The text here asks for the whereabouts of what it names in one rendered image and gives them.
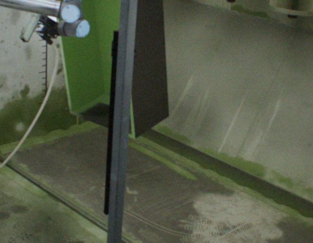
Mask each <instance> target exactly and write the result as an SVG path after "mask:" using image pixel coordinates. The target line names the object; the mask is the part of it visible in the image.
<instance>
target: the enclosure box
mask: <svg viewBox="0 0 313 243"><path fill-rule="evenodd" d="M120 2H121V0H81V5H82V11H83V15H84V20H86V21H87V22H88V24H89V26H90V29H89V32H88V34H87V35H86V36H84V37H72V36H69V37H66V36H59V45H60V51H61V58H62V64H63V70H64V77H65V83H66V90H67V97H68V103H69V110H70V113H71V114H73V115H75V116H78V117H80V118H83V119H85V120H89V121H91V122H93V123H96V124H98V125H101V126H103V127H106V128H108V124H109V105H110V87H111V68H112V57H111V45H112V41H113V32H114V30H118V29H119V19H120ZM135 41H136V42H138V55H137V58H135V59H134V64H133V79H132V94H131V108H130V123H129V137H130V138H133V139H136V138H138V137H139V136H141V135H142V134H144V133H145V132H147V131H148V130H150V129H151V128H152V127H154V126H155V125H156V124H158V123H159V122H161V121H162V120H164V119H166V118H167V117H169V102H168V83H167V65H166V46H165V27H164V8H163V0H137V13H136V27H135Z"/></svg>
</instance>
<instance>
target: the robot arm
mask: <svg viewBox="0 0 313 243"><path fill-rule="evenodd" d="M0 7H5V8H10V9H14V10H19V11H24V12H29V13H34V14H39V15H40V16H39V18H38V21H39V25H43V26H44V27H43V28H42V27H39V28H36V29H35V31H36V32H37V33H38V34H40V35H43V34H44V33H47V34H48V37H49V38H57V37H58V36H66V37H69V36H72V37H84V36H86V35H87V34H88V32H89V29H90V26H89V24H88V22H87V21H86V20H84V15H83V11H82V5H81V0H63V2H61V1H54V0H0ZM49 16H51V17H56V18H58V19H62V21H60V22H59V23H58V22H56V21H55V20H53V19H52V18H50V17H49ZM55 35H56V36H57V37H55ZM51 36H53V37H51Z"/></svg>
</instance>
